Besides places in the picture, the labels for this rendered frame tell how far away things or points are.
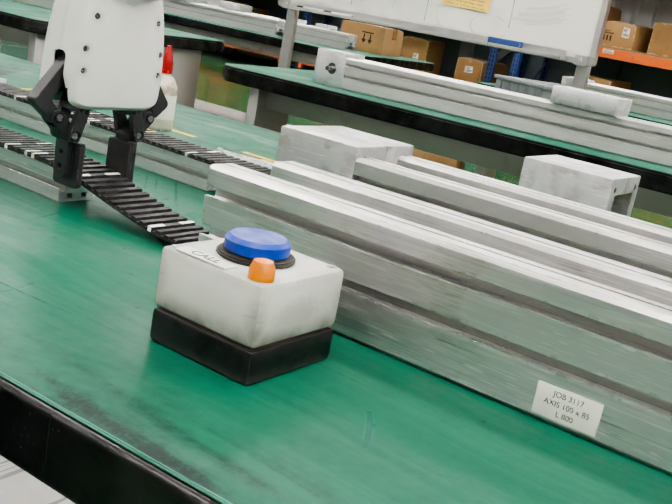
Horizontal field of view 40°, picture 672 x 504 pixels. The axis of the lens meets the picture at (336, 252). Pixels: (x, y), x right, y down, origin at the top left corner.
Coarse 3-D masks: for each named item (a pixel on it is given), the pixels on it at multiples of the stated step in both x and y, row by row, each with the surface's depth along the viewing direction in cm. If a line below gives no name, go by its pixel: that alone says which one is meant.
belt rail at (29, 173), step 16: (0, 160) 88; (16, 160) 86; (32, 160) 84; (0, 176) 87; (16, 176) 86; (32, 176) 85; (48, 176) 83; (48, 192) 83; (64, 192) 83; (80, 192) 84
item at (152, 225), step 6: (180, 216) 80; (138, 222) 76; (144, 222) 76; (150, 222) 76; (156, 222) 77; (162, 222) 77; (168, 222) 78; (174, 222) 78; (180, 222) 78; (186, 222) 79; (192, 222) 79; (144, 228) 76; (150, 228) 75; (156, 228) 76; (162, 228) 76; (168, 228) 77
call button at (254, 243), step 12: (240, 228) 56; (252, 228) 56; (228, 240) 54; (240, 240) 53; (252, 240) 54; (264, 240) 54; (276, 240) 54; (240, 252) 53; (252, 252) 53; (264, 252) 53; (276, 252) 54; (288, 252) 54
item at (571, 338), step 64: (256, 192) 65; (320, 192) 65; (384, 192) 69; (320, 256) 62; (384, 256) 61; (448, 256) 57; (512, 256) 56; (576, 256) 60; (384, 320) 60; (448, 320) 58; (512, 320) 55; (576, 320) 53; (640, 320) 50; (512, 384) 55; (576, 384) 53; (640, 384) 51; (640, 448) 51
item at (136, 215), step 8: (152, 208) 79; (160, 208) 80; (168, 208) 81; (128, 216) 77; (136, 216) 77; (144, 216) 77; (152, 216) 78; (160, 216) 78; (168, 216) 79; (176, 216) 80
